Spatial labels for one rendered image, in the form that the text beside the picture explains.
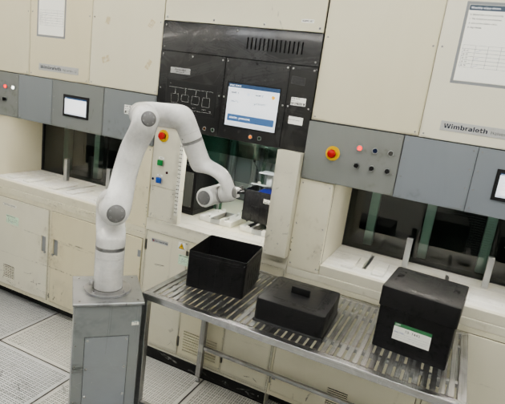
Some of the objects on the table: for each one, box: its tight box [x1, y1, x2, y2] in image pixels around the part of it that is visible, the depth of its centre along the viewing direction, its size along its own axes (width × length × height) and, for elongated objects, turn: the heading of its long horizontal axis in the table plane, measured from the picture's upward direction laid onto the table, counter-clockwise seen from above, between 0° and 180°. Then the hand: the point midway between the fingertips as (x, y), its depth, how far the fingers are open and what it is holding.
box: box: [372, 267, 469, 370], centre depth 189 cm, size 29×29×25 cm
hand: (236, 187), depth 231 cm, fingers open, 4 cm apart
